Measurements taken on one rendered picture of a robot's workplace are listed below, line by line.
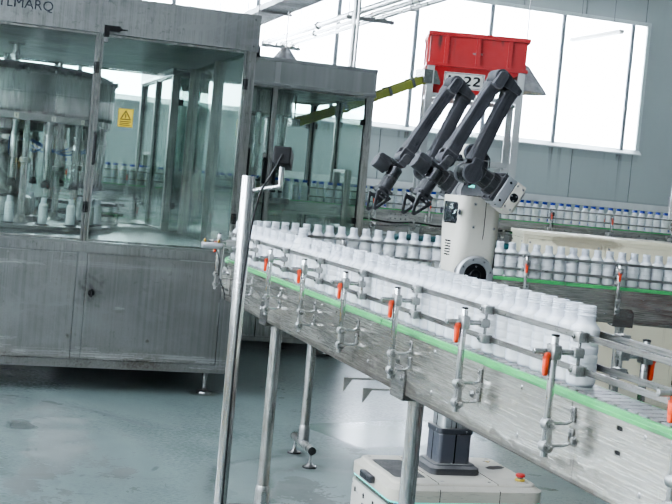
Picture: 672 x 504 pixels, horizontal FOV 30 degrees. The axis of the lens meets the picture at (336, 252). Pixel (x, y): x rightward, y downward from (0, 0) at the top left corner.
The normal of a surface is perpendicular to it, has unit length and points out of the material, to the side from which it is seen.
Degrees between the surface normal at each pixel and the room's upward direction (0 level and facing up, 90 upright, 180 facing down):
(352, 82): 90
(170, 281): 90
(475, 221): 90
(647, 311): 89
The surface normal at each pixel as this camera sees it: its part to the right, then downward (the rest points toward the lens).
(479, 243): 0.26, 0.26
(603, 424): -0.95, -0.07
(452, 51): 0.00, 0.05
